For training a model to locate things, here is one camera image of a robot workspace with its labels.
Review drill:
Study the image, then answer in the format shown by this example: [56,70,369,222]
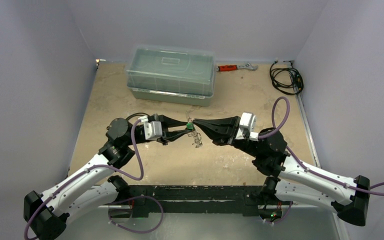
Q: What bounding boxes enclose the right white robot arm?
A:
[192,112,370,227]

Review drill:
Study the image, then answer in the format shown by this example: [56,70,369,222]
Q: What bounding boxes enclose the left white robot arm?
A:
[23,114,194,240]

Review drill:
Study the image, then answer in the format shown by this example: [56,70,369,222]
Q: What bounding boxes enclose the grey plastic toolbox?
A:
[125,45,216,107]

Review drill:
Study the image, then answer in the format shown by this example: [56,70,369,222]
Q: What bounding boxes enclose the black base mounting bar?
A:
[112,185,290,218]

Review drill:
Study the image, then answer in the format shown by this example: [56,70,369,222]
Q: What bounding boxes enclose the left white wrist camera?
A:
[138,116,163,141]

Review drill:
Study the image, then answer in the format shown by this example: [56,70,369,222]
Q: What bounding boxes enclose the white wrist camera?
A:
[138,116,163,141]
[234,112,259,142]

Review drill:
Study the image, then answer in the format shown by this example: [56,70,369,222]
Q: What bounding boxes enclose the black coiled usb cable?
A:
[125,112,150,122]

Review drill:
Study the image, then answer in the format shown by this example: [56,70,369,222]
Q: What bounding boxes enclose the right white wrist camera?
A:
[234,112,259,142]

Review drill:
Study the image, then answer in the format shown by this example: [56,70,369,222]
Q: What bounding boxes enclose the orange handled adjustable wrench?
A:
[216,62,258,72]

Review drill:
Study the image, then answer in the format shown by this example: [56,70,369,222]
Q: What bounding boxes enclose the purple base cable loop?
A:
[107,195,164,234]

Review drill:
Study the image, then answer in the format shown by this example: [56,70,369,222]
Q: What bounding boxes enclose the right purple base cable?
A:
[262,202,294,226]

